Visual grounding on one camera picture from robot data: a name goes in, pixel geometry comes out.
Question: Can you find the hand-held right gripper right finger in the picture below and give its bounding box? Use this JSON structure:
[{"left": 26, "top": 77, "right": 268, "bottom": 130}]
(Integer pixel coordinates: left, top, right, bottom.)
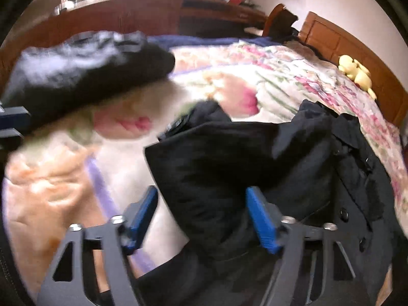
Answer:
[{"left": 245, "top": 186, "right": 372, "bottom": 306}]

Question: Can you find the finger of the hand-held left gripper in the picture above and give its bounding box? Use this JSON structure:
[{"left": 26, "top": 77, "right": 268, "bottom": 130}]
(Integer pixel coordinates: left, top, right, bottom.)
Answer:
[{"left": 0, "top": 101, "right": 31, "bottom": 141}]

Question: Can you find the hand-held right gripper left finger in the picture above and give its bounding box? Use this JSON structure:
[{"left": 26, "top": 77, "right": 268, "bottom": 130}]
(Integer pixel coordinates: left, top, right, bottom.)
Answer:
[{"left": 36, "top": 185, "right": 159, "bottom": 306}]

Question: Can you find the large black coat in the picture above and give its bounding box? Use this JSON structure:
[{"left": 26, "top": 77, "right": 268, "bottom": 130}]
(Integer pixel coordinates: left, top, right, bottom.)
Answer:
[{"left": 137, "top": 99, "right": 399, "bottom": 306}]

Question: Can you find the black garment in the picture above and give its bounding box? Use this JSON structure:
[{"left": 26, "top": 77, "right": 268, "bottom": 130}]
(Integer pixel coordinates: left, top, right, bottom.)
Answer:
[{"left": 3, "top": 31, "right": 176, "bottom": 126}]

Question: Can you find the floral blanket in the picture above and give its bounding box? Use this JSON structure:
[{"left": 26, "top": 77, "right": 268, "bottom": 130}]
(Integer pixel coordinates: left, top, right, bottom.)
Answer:
[{"left": 3, "top": 36, "right": 408, "bottom": 306}]

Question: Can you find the long wooden cabinet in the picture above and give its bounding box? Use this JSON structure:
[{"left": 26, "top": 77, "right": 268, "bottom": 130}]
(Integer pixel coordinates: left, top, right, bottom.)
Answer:
[{"left": 0, "top": 0, "right": 268, "bottom": 80}]

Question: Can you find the yellow plush toy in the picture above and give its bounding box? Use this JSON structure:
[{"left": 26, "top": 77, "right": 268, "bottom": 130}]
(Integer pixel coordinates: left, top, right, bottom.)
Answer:
[{"left": 338, "top": 55, "right": 377, "bottom": 100}]

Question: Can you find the wooden headboard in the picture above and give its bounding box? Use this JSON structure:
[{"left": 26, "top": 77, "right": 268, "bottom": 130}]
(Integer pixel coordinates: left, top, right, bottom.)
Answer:
[{"left": 300, "top": 11, "right": 408, "bottom": 128}]

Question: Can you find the wooden chair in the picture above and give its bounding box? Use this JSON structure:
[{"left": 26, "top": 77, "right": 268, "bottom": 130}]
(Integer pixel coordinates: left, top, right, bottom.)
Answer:
[{"left": 244, "top": 3, "right": 300, "bottom": 43}]

